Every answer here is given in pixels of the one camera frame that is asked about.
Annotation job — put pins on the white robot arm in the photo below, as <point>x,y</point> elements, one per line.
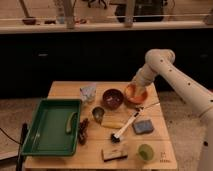
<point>160,62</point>

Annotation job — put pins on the dark red bowl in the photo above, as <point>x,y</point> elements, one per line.
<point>112,98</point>

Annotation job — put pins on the orange bowl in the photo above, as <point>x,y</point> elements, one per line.
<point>135,94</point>

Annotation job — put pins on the small metal cup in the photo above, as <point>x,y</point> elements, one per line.
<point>98,113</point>

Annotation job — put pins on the yellow banana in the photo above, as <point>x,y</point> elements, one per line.
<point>113,124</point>

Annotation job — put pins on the silver knife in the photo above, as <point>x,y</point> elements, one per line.
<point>139,108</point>

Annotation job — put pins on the wooden table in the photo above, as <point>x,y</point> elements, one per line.
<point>88,156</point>

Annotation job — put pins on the dark red chili peppers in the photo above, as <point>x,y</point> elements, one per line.
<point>82,132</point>

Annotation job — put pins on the green cucumber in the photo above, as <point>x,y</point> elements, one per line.
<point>69,122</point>

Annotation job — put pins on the blue sponge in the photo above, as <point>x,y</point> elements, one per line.
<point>143,127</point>

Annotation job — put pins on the green plastic tray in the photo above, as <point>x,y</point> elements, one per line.
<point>47,133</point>

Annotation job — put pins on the wooden block with slot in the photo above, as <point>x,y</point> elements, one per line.
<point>113,154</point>

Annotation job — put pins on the green plastic cup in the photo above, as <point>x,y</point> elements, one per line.
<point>146,152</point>

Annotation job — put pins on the black stand left of table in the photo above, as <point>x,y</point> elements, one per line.
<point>20,158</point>

